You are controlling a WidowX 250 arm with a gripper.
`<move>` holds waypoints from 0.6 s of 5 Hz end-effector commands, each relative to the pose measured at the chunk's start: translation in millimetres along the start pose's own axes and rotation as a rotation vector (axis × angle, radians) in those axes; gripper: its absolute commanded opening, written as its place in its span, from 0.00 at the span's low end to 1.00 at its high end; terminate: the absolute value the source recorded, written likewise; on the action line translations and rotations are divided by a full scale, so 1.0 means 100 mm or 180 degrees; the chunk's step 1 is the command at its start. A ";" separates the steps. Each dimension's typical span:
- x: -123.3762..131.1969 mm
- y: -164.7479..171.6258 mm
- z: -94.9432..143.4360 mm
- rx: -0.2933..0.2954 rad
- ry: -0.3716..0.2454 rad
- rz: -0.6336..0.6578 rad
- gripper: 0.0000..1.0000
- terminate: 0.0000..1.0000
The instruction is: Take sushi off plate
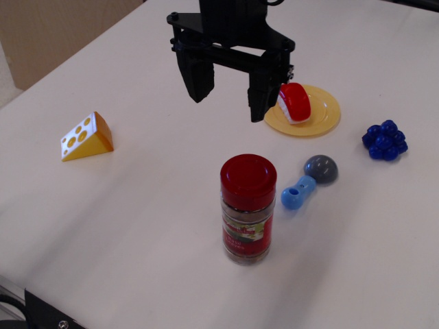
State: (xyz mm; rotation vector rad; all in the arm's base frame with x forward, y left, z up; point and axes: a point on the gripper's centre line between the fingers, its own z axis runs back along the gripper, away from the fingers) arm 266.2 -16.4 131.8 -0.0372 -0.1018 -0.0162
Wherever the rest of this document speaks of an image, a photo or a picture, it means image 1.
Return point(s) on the yellow toy cheese wedge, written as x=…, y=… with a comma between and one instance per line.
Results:
x=92, y=136

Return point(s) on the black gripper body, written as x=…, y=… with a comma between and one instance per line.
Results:
x=234, y=34

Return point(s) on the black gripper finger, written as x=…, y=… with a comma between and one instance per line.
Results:
x=197, y=74
x=264, y=87

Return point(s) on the yellow plastic plate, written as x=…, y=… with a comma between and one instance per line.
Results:
x=325, y=115

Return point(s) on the red toy sushi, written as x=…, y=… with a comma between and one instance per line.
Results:
x=294, y=102

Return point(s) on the black corner bracket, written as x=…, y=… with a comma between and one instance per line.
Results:
x=45, y=315

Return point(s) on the blue toy grapes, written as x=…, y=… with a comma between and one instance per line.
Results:
x=385, y=142

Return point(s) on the red lid spice jar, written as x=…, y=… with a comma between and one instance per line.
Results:
x=247, y=198

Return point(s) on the blue grey toy scoop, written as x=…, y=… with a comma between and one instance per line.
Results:
x=318, y=169

